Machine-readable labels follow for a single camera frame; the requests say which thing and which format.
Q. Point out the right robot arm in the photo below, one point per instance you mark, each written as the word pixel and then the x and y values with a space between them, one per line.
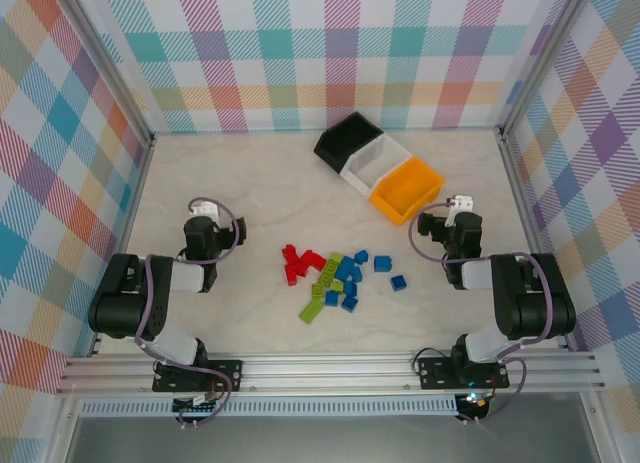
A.
pixel 540 303

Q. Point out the black plastic bin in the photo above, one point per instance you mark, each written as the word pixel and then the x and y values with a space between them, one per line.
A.
pixel 350 135

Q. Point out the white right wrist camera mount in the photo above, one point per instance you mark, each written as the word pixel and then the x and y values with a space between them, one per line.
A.
pixel 462 201

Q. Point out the white plastic bin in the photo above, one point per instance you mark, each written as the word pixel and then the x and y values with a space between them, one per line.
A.
pixel 377 165

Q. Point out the small controller board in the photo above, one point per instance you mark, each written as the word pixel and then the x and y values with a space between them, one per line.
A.
pixel 195 402
pixel 472 402

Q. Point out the long green lego plate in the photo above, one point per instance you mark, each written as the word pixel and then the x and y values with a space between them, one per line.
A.
pixel 311 311

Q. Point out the aluminium frame post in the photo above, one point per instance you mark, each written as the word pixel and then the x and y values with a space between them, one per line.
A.
pixel 542 58
pixel 107 63

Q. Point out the small green lego brick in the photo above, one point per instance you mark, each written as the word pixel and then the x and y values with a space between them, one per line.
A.
pixel 325 281
pixel 318 289
pixel 330 270
pixel 337 286
pixel 335 259

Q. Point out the aluminium side rail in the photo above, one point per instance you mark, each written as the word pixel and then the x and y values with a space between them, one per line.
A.
pixel 131 208
pixel 524 208

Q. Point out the grey metal panel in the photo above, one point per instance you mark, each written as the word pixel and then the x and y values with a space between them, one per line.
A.
pixel 325 440

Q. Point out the orange plastic bin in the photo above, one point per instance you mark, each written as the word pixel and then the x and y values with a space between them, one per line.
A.
pixel 407 190

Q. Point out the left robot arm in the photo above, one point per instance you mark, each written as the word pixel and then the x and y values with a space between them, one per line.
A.
pixel 125 303

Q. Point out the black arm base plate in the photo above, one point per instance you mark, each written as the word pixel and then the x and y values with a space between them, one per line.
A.
pixel 435 373
pixel 230 375

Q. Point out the aluminium mounting rail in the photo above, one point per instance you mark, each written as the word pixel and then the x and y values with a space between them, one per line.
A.
pixel 325 375

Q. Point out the long blue lego brick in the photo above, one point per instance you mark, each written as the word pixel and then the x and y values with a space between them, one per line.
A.
pixel 344 269

